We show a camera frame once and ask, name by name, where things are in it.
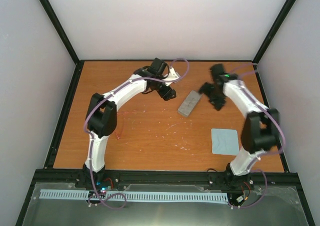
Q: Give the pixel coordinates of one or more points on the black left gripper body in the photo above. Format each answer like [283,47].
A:
[165,95]

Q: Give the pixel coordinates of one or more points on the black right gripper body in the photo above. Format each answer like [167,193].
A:
[214,96]

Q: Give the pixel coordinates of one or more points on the grey glasses case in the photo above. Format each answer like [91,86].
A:
[189,103]

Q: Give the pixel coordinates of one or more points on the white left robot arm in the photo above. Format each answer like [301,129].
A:
[101,117]

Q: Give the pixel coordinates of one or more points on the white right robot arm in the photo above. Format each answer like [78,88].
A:
[260,131]

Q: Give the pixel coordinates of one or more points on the red transparent sunglasses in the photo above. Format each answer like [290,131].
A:
[122,116]

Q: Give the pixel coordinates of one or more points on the light blue cleaning cloth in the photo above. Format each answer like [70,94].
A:
[224,142]

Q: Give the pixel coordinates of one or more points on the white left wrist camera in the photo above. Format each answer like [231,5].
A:
[171,77]

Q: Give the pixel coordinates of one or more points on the black table edge rail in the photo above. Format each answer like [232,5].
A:
[167,60]

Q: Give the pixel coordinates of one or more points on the black right frame post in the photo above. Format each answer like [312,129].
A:
[281,16]

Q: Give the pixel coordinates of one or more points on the black frame post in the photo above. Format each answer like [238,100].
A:
[281,16]
[60,30]

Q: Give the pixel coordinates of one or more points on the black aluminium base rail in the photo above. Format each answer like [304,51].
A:
[83,179]

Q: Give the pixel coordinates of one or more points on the light blue slotted cable duct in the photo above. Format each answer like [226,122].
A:
[141,197]

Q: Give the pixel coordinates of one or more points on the black left frame post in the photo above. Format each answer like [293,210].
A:
[60,30]

